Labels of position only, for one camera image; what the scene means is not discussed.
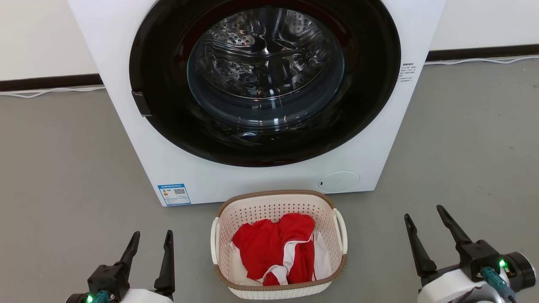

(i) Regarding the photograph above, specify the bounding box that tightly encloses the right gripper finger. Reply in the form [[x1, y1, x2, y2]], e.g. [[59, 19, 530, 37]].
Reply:
[[436, 205, 473, 250], [404, 213, 438, 279]]

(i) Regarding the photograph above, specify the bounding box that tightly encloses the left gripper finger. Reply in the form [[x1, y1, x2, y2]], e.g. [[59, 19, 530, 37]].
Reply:
[[115, 231, 141, 270], [154, 230, 176, 296]]

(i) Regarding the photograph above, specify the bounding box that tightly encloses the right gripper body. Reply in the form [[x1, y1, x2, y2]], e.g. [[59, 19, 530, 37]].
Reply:
[[416, 240, 517, 303]]

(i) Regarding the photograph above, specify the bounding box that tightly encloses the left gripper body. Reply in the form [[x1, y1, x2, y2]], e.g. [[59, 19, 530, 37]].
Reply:
[[65, 263, 174, 303]]

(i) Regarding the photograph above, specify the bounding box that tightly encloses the cream laundry basket brown rim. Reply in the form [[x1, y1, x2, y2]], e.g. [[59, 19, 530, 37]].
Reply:
[[210, 189, 349, 300]]

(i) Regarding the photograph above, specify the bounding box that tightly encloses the blue energy label sticker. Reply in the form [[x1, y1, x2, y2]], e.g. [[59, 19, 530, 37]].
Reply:
[[157, 183, 192, 207]]

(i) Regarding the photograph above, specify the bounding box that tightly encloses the red and white garment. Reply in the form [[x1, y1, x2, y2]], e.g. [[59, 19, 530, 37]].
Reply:
[[230, 213, 333, 287]]

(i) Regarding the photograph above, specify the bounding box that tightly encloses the round white filter cover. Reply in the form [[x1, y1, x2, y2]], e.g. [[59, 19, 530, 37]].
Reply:
[[318, 171, 361, 194]]

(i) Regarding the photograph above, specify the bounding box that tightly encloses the white front-load washing machine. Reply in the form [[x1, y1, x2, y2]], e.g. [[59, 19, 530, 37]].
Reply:
[[67, 0, 447, 207]]

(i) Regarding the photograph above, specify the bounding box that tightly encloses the black round washer door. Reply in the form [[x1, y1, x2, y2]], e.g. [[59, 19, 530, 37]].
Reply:
[[129, 0, 401, 168]]

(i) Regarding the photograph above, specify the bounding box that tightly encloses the small printed text sticker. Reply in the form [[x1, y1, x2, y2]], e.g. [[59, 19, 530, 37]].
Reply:
[[398, 63, 418, 83]]

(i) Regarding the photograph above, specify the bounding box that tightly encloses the steel washing machine drum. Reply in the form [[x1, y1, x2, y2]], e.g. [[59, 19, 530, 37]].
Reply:
[[187, 6, 345, 131]]

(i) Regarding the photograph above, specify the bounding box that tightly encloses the teal plug right gripper cable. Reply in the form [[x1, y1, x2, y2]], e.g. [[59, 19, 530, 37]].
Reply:
[[481, 267, 518, 303]]

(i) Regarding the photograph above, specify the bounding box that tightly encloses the black door handle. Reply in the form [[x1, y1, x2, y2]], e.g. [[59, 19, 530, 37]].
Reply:
[[131, 90, 152, 118]]

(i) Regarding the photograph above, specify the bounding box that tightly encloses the thin white floor cable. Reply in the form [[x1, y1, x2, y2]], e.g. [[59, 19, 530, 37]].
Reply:
[[424, 55, 539, 65], [0, 85, 106, 99]]

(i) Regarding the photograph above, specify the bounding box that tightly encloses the dark wall baseboard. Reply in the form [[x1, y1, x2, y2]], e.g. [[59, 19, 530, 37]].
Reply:
[[0, 74, 104, 92], [426, 44, 539, 62]]

